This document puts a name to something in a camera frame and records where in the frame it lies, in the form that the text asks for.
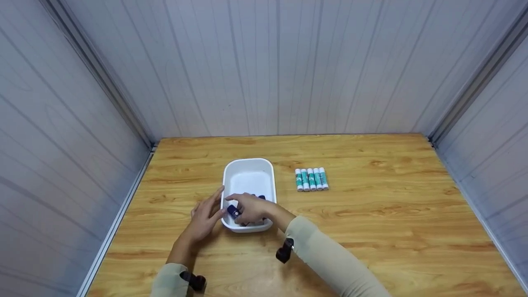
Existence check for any person's right forearm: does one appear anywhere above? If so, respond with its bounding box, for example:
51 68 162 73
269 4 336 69
270 206 391 297

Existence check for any person's left hand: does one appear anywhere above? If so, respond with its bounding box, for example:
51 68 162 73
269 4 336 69
190 186 228 245

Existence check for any white plastic tray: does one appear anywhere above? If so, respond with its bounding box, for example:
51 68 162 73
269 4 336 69
221 158 276 233

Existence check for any person's right hand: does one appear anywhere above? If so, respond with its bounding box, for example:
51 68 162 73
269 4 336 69
226 193 286 227

